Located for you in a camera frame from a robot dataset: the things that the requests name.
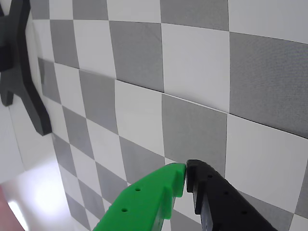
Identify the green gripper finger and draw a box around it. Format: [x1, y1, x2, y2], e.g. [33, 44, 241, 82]
[92, 163, 188, 231]

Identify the grey white checkered mat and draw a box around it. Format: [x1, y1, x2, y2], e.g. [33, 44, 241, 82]
[30, 0, 308, 231]

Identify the black x-shaped base bracket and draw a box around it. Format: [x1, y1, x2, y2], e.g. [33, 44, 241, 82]
[0, 0, 52, 137]

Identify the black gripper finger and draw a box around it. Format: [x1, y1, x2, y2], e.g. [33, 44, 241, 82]
[185, 159, 279, 231]

